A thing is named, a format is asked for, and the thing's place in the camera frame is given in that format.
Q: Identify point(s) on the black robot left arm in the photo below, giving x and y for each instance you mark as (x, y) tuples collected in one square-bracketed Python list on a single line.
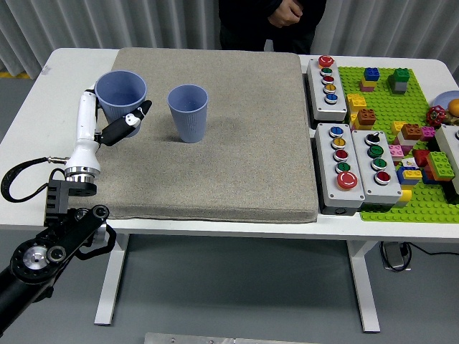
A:
[(36, 258)]

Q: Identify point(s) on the green orange brick stack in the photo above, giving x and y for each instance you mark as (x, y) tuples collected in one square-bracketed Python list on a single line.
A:
[(439, 163)]

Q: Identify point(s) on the grey pleated curtain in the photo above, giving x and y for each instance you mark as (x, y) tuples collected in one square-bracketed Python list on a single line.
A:
[(376, 25)]

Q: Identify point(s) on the blue ribbed plastic cup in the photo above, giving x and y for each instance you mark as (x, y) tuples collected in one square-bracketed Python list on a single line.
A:
[(114, 114), (188, 122)]

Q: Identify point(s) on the small white table sticker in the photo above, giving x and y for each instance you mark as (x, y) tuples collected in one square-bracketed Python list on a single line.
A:
[(44, 70)]

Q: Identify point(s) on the brown toy brick stack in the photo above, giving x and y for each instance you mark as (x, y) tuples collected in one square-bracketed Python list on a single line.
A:
[(365, 116)]

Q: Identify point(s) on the red toy brick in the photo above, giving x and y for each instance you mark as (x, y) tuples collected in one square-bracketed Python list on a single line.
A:
[(421, 157)]

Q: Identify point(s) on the white table leg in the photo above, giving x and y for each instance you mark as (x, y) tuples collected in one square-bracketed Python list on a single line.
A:
[(365, 294), (107, 294)]

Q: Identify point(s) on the light blue plate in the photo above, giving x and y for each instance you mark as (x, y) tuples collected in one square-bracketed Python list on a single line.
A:
[(444, 98)]

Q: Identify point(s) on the green grey brick stack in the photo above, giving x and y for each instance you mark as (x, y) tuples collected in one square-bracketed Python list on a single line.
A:
[(399, 76)]

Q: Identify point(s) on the blue yellow pink brick stack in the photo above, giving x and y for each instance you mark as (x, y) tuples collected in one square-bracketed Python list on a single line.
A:
[(371, 74)]

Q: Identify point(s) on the grey four-button selector box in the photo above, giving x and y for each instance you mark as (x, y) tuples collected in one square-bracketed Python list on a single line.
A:
[(380, 193)]

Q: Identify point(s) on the white printed toy brick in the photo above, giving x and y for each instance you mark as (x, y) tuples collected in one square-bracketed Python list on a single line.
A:
[(409, 163)]

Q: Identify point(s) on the grey floor power adapter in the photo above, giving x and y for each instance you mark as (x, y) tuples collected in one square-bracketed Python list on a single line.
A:
[(394, 255)]

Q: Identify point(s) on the person's hand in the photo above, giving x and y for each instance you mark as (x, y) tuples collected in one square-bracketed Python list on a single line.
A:
[(283, 16)]

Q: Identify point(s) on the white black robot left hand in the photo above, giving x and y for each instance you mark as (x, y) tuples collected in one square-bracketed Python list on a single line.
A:
[(86, 122)]

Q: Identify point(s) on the grey five-button control box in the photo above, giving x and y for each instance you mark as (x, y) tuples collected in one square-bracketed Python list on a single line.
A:
[(348, 199), (335, 109)]

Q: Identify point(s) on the dark blue toy brick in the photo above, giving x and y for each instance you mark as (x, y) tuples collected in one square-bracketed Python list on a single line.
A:
[(426, 177)]

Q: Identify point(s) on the red toy valve wheel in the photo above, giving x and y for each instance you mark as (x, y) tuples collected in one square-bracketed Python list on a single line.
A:
[(435, 115)]

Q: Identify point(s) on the brown white brick stack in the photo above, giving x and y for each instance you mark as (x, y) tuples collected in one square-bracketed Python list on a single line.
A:
[(411, 130)]

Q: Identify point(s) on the white control box black base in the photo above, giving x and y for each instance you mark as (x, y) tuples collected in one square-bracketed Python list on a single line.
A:
[(448, 143)]

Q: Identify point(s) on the toy burger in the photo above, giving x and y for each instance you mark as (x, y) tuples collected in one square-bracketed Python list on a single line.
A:
[(454, 106)]

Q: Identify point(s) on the magenta toy brick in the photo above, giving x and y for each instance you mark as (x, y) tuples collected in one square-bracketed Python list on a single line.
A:
[(427, 133)]

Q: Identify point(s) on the yellow floor tape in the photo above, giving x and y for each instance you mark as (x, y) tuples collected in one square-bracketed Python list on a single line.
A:
[(14, 75)]

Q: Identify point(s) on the green toy brick baseplate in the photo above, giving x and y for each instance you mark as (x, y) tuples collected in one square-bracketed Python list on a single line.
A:
[(430, 208)]

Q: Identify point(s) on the yellow round toy brick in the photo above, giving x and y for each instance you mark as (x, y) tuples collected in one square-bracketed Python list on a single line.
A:
[(405, 196)]

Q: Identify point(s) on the person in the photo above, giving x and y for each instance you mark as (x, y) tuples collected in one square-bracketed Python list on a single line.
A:
[(244, 21)]

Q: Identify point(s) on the pink toy brick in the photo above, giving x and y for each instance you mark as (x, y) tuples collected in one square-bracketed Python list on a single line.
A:
[(395, 149)]

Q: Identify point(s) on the grey-brown fabric mat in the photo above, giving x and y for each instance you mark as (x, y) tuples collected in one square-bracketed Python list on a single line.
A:
[(233, 161)]

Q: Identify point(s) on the large yellow toy brick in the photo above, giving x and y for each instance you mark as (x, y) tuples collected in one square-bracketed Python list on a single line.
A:
[(355, 102)]

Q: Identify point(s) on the small yellow toy brick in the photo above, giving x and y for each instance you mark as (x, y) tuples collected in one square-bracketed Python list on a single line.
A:
[(397, 127)]

